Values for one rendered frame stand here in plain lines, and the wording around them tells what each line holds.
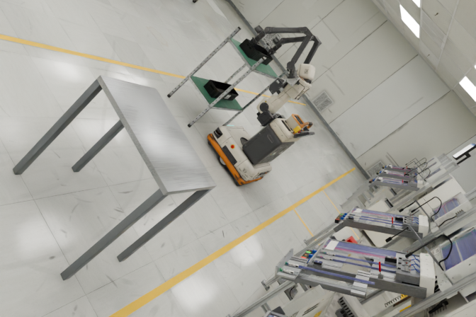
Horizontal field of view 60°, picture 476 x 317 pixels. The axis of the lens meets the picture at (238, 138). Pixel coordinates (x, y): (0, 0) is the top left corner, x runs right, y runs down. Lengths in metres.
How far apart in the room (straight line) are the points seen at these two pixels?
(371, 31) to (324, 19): 1.31
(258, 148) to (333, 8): 8.21
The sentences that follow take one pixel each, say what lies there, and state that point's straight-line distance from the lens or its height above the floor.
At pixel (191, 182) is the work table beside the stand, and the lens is 2.08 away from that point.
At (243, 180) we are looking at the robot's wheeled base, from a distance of 4.39.
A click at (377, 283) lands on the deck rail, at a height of 1.03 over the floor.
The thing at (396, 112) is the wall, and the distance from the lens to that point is 11.46.
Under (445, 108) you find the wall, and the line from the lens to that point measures 11.47.
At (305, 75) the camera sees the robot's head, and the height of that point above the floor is 1.28.
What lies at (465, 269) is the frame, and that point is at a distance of 2.74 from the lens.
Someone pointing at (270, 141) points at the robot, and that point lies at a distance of 4.28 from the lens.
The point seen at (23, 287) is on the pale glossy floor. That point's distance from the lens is 2.27.
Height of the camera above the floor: 1.77
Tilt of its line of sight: 19 degrees down
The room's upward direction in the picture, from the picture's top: 50 degrees clockwise
